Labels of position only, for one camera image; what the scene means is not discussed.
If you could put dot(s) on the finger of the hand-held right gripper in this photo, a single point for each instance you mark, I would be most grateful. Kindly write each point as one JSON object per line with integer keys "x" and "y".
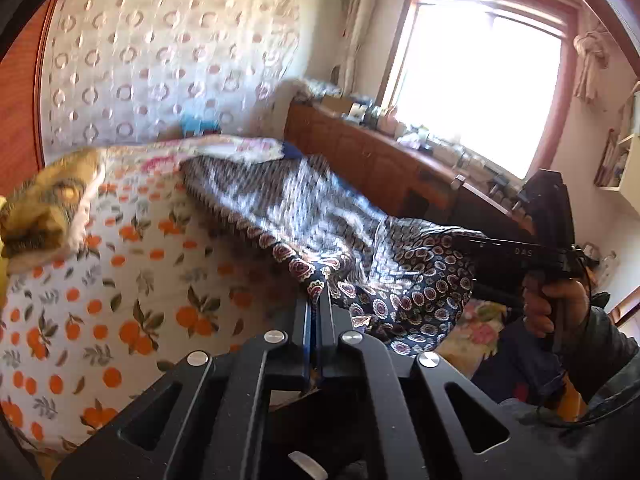
{"x": 475, "y": 246}

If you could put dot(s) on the cream wall shelf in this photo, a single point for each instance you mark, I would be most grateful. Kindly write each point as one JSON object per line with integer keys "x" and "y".
{"x": 625, "y": 160}

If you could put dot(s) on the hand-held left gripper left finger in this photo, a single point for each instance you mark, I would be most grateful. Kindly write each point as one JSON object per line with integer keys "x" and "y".
{"x": 307, "y": 340}

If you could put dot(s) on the yellow patterned pillow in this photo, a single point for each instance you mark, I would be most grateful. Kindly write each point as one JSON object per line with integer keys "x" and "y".
{"x": 50, "y": 210}

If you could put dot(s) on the blue cloth item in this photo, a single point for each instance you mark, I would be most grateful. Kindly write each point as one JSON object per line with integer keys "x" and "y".
{"x": 200, "y": 124}

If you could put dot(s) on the dark patterned blanket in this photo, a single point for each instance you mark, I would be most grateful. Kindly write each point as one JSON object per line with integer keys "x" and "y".
{"x": 350, "y": 240}

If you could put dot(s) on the white tied curtain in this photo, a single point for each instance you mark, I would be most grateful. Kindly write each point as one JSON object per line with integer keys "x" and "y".
{"x": 360, "y": 25}

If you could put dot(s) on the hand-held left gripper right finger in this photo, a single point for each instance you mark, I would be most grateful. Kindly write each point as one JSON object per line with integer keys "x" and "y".
{"x": 325, "y": 345}

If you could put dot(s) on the person's right forearm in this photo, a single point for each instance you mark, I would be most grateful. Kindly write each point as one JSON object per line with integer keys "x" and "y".
{"x": 605, "y": 350}

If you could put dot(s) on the wooden cabinet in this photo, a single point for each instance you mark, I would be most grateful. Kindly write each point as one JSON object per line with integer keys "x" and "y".
{"x": 370, "y": 160}

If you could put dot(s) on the white circle pattern curtain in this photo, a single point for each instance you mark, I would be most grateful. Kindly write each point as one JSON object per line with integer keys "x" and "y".
{"x": 165, "y": 60}

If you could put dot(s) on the pink floral bed cover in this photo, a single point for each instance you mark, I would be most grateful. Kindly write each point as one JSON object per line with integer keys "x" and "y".
{"x": 225, "y": 147}

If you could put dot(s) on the person's blue jeans leg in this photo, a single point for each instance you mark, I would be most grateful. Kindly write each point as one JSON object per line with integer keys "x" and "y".
{"x": 515, "y": 365}

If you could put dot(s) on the row of small containers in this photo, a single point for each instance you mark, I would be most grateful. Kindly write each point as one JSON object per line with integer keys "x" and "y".
{"x": 410, "y": 135}

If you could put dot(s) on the orange fruit print bed sheet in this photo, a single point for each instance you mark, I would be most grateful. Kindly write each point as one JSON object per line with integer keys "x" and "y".
{"x": 150, "y": 260}

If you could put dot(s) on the wooden frame window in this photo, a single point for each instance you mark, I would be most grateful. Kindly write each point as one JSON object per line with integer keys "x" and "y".
{"x": 475, "y": 70}

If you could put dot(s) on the beige hanging cloth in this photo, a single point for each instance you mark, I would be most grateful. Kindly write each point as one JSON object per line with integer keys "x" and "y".
{"x": 590, "y": 60}

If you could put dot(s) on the person's right hand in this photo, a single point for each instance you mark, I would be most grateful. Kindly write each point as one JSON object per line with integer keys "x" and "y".
{"x": 535, "y": 310}

